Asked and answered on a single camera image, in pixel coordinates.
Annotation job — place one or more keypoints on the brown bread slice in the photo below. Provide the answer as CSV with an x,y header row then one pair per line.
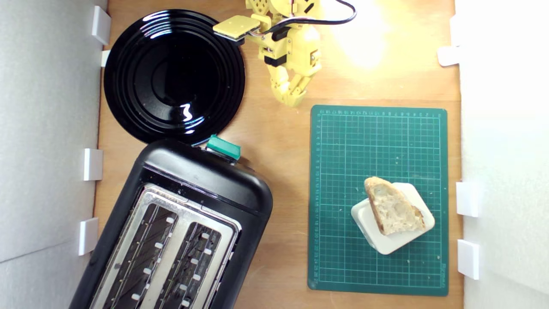
x,y
392,210

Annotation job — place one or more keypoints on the green toaster lever knob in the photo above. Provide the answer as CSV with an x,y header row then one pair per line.
x,y
223,147

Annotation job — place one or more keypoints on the black two-slot toaster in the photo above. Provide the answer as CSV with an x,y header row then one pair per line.
x,y
206,176

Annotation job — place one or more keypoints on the green cutting mat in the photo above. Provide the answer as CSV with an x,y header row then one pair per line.
x,y
343,150

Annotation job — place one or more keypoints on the black round plate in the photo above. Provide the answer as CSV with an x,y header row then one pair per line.
x,y
171,77

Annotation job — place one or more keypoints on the white block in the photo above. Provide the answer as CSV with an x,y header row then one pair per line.
x,y
399,243

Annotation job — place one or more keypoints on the yellow wrist camera mount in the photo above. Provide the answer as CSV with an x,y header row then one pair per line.
x,y
236,28

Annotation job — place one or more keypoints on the white wall clip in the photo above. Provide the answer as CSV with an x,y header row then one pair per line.
x,y
448,56
105,58
101,25
88,236
468,259
454,30
93,164
467,199

